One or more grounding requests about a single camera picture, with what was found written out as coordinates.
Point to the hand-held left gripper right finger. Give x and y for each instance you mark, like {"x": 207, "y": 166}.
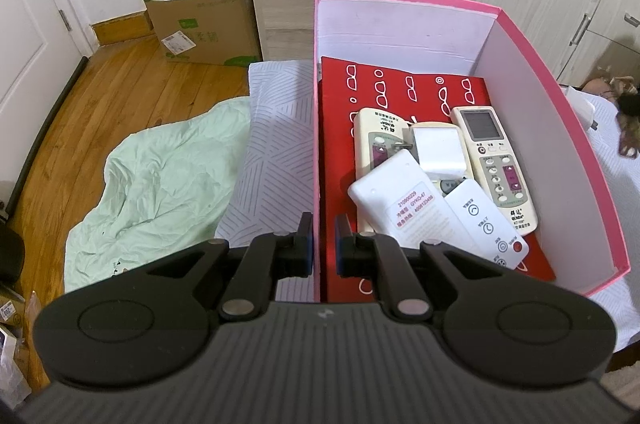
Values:
{"x": 342, "y": 249}

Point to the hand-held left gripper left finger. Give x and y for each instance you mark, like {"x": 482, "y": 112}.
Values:
{"x": 306, "y": 249}

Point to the white remote with red label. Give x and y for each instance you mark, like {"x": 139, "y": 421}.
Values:
{"x": 390, "y": 194}

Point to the red notebook with white print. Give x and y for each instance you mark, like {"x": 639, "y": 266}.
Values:
{"x": 340, "y": 124}

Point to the white remote with cover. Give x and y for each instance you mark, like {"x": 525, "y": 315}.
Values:
{"x": 440, "y": 149}

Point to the white remote with red button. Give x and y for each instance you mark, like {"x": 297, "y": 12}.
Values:
{"x": 482, "y": 219}

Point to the beige remote control with screen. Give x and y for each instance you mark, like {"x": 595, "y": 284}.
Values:
{"x": 492, "y": 154}

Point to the pink cardboard box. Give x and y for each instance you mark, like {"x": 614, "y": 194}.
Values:
{"x": 550, "y": 144}

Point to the pale green blanket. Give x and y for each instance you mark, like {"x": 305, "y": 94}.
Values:
{"x": 160, "y": 184}

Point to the brown cardboard box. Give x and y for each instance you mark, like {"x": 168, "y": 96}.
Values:
{"x": 205, "y": 26}

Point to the black foam door strip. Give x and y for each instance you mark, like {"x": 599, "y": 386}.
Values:
{"x": 45, "y": 124}

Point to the black object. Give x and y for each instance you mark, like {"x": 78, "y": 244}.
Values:
{"x": 10, "y": 254}

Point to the plastic wrapped packages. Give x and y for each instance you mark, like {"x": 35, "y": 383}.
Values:
{"x": 12, "y": 344}

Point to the dark patterned hair clip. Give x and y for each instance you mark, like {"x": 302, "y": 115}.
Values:
{"x": 629, "y": 119}

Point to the white door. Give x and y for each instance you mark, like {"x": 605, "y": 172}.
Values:
{"x": 35, "y": 4}

